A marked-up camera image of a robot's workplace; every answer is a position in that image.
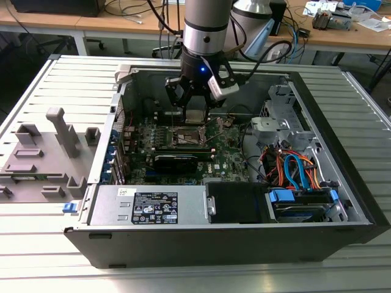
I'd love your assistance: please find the silver power supply unit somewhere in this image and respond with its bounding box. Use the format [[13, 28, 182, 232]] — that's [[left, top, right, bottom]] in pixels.
[[87, 184, 211, 226]]

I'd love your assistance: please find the CPU socket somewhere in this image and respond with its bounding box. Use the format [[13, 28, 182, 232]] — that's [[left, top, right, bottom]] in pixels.
[[167, 125, 211, 149]]

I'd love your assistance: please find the metal drive cage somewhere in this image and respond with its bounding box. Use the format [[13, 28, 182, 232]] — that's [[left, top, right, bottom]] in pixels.
[[258, 84, 309, 123]]

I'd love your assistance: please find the CPU cooler heat sink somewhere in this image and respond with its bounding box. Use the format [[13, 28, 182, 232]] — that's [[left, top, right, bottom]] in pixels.
[[312, 8, 334, 31]]

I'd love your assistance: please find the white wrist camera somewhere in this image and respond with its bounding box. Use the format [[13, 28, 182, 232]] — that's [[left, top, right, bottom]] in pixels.
[[207, 76, 240, 101]]

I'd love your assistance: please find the grey metal device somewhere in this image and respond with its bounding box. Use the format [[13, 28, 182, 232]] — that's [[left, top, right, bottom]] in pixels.
[[331, 12, 354, 31]]

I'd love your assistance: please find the black PC case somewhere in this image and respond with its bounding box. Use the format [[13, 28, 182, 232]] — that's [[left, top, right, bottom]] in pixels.
[[63, 62, 391, 270]]

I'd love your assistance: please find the grey parts rack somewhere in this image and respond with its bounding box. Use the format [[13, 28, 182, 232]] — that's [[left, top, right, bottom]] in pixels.
[[0, 107, 103, 204]]

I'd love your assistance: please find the orange power wire bundle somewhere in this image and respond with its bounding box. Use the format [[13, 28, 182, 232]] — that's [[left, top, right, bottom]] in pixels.
[[261, 145, 323, 192]]

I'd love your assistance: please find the black computer box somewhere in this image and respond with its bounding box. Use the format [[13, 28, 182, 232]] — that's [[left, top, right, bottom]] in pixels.
[[10, 0, 101, 18]]

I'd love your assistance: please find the black speaker box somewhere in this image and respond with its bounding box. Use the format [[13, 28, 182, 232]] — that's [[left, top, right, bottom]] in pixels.
[[270, 0, 288, 37]]

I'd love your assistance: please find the grey case latch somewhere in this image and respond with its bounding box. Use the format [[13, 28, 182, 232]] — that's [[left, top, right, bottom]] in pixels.
[[114, 64, 138, 85]]

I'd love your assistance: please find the black office chair base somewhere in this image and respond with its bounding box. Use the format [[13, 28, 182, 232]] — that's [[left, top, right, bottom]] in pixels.
[[152, 45, 183, 59]]

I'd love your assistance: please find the silver CPU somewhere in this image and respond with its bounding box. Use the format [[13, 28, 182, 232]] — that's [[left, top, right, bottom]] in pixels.
[[185, 109, 208, 125]]

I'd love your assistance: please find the green motherboard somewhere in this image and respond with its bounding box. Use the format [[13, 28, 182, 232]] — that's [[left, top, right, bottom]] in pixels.
[[120, 114, 254, 187]]

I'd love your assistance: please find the white printed leaflet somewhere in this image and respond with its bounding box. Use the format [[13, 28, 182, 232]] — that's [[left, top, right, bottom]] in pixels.
[[302, 1, 338, 16]]

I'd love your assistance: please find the pale blue teach pendant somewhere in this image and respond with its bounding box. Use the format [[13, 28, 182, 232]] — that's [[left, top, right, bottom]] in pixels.
[[244, 18, 276, 59]]

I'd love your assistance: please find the black graphics card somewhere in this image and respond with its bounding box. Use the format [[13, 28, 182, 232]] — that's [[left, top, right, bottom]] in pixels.
[[152, 154, 199, 175]]

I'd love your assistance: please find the white paper sheet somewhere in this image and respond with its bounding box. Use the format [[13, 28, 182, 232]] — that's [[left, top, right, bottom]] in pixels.
[[356, 16, 391, 33]]

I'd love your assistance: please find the silver support bracket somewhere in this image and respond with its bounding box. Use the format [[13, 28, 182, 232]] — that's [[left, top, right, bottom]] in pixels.
[[249, 117, 291, 135]]

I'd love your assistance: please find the hard disk blue carrier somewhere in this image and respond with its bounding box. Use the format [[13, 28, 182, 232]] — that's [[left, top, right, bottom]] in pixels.
[[265, 186, 340, 223]]

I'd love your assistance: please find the thick black wire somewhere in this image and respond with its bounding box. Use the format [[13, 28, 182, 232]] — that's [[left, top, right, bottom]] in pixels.
[[239, 121, 266, 184]]

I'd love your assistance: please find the blue hanging cable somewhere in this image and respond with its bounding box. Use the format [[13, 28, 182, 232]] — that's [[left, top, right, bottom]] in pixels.
[[291, 24, 306, 60]]

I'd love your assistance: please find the wooden desk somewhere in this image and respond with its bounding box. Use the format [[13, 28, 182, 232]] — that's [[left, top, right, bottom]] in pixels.
[[0, 0, 190, 57], [264, 0, 391, 67]]

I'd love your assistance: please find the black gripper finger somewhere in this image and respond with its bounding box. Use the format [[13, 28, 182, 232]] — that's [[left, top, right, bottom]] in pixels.
[[203, 90, 225, 121], [164, 75, 196, 120]]

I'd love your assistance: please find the blue data wire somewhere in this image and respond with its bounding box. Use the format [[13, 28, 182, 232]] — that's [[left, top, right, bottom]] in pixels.
[[283, 154, 310, 192]]

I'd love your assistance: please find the black camera cable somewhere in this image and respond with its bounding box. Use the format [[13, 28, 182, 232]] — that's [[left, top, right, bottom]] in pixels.
[[236, 40, 294, 85]]

